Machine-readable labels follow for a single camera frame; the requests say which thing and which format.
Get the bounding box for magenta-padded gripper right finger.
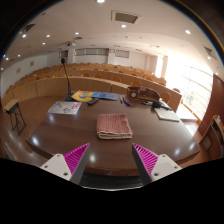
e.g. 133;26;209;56
130;142;183;186

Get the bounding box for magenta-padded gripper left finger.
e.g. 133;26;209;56
39;142;91;186

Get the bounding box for red white checked towel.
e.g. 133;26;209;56
96;113;134;140

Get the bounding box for white notepad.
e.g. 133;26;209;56
153;107;181;122

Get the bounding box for wooden shelf unit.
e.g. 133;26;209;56
199;114;224;162

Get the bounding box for white printed poster sheet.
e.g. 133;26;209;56
47;100;83;116

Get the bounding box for black handheld device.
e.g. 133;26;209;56
151;100;173;111

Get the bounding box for black gooseneck desk microphone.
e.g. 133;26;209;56
60;57;77;102

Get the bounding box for yellow booklet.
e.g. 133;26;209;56
71;90;95;103

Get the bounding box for black remote control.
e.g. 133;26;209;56
86;97;100;106

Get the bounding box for brown cardboard desk organizer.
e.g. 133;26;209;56
125;86;162;103

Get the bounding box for small wooden side table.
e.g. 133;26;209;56
3;98;28;136

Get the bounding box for rows of wooden lecture seats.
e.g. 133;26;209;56
1;62;184;112

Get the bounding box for recessed ceiling lights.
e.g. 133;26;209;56
1;0;193;61

